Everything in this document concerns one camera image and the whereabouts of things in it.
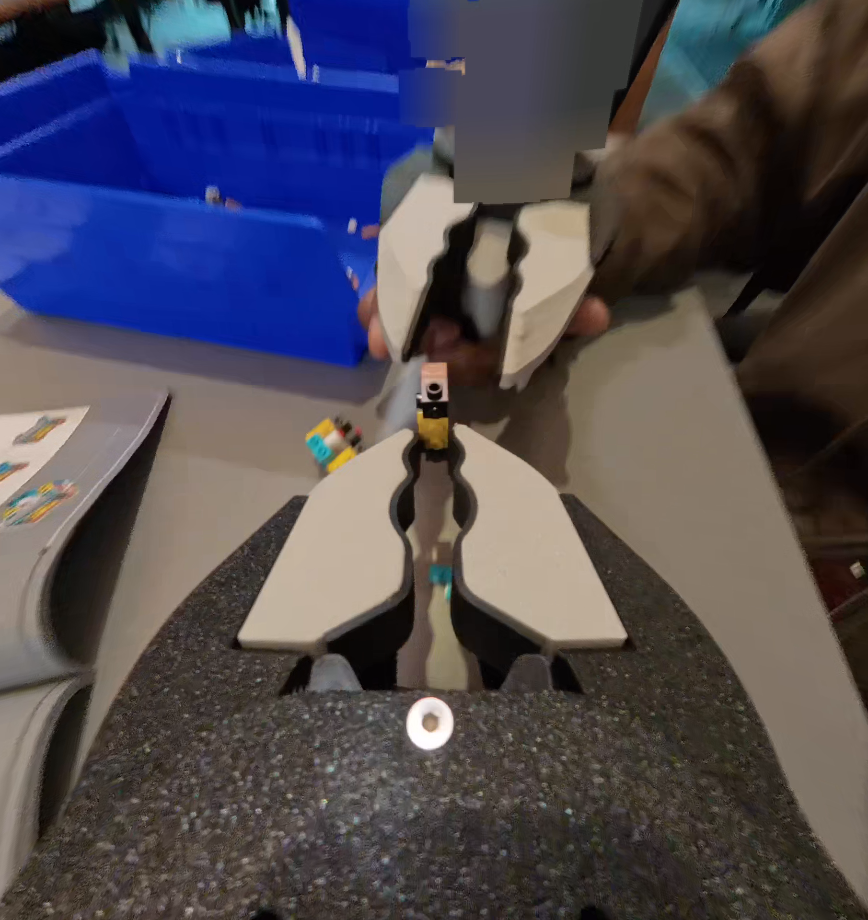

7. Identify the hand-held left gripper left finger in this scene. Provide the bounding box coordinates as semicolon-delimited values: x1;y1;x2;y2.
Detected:
236;430;415;651

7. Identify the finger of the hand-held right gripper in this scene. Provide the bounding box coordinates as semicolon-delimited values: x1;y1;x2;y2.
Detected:
376;172;478;364
497;201;596;392

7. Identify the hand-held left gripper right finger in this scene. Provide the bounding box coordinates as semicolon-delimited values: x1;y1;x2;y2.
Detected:
450;424;629;651

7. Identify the yellow and brown brick assembly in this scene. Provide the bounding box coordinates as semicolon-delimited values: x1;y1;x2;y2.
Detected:
416;361;452;452

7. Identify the person's right forearm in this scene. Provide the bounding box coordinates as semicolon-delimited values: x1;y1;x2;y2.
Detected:
588;0;868;306

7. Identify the grey desk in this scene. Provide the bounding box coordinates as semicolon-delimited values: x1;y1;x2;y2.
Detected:
0;273;868;920

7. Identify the person's right hand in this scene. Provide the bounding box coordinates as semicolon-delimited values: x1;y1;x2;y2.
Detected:
357;287;612;392

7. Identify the multicoloured brick model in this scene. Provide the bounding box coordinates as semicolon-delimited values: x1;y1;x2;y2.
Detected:
304;415;364;475

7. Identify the blue storage bin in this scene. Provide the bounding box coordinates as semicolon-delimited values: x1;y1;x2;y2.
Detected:
0;169;366;368
182;0;413;73
0;49;435;217

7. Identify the brick instruction booklet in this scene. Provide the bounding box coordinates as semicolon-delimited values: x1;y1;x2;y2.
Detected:
0;390;172;910

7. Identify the person's brown jacket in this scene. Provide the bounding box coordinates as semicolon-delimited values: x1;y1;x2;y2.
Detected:
721;144;868;720

